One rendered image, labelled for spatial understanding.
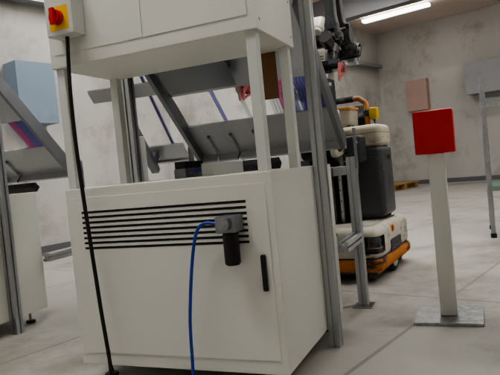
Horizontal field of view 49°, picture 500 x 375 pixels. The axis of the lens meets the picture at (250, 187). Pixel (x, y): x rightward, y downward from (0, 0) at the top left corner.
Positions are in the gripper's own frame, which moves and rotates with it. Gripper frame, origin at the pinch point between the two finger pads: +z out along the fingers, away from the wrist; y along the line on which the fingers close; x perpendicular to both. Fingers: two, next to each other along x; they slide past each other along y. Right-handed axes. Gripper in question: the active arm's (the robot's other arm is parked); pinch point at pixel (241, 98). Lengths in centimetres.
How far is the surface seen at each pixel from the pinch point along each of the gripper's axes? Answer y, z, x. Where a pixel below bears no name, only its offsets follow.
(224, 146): -17.6, 1.9, 24.5
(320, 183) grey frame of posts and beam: 39, 50, 1
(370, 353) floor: 52, 95, 34
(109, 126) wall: -272, -216, 187
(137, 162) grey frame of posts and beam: -33, 39, -8
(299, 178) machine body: 37, 59, -14
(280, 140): 9.4, 2.3, 25.1
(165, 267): 1, 92, -17
